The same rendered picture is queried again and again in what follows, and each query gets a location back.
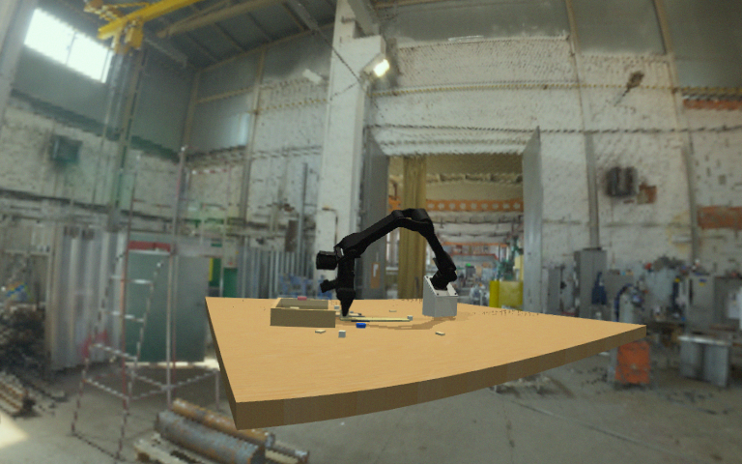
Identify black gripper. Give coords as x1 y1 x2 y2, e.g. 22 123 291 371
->
335 271 356 316

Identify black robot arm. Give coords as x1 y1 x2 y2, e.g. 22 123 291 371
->
316 208 458 293

